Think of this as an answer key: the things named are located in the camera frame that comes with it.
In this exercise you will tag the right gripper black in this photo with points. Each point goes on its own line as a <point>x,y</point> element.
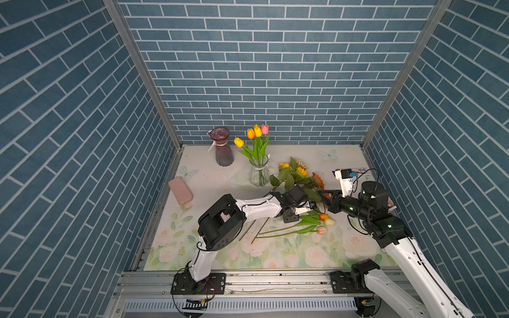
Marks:
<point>333,203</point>

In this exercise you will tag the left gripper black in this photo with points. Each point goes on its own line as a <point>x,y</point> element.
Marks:
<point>294,218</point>

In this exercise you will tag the white tulip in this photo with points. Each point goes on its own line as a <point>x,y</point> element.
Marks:
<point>328,223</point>

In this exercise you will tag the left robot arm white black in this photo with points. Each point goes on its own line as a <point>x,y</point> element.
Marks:
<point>221,224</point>

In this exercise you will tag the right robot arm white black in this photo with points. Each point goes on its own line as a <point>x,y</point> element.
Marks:
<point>436,299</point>

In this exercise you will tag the pink pen holder cup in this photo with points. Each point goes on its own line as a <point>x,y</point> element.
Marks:
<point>391,205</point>

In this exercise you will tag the yellow sunflower right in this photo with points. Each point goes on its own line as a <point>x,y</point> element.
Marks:
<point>293,176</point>

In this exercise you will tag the yellow sunflower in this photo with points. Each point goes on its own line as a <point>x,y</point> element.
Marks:
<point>293,176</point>
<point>275,180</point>

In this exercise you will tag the orange gerbera upper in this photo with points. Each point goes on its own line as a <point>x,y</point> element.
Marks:
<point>317,182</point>

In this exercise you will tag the yellow sunflower left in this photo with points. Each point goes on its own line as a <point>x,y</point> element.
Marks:
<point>275,180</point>

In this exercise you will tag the beige daisy flower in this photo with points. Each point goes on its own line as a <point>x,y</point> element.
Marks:
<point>301,165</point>

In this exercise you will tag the clear glass vase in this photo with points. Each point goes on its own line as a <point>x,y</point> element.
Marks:
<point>252,172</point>

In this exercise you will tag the light pink tulip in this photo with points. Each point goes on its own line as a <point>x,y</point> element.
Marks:
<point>321,230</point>

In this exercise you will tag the purple glass vase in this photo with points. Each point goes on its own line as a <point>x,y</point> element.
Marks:
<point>224,153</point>

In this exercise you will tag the pink rectangular box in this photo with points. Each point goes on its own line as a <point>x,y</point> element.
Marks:
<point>181,191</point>

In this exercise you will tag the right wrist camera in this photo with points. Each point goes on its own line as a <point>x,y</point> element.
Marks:
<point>347,186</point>

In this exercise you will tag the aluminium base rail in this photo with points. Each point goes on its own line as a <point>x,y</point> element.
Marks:
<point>239,292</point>

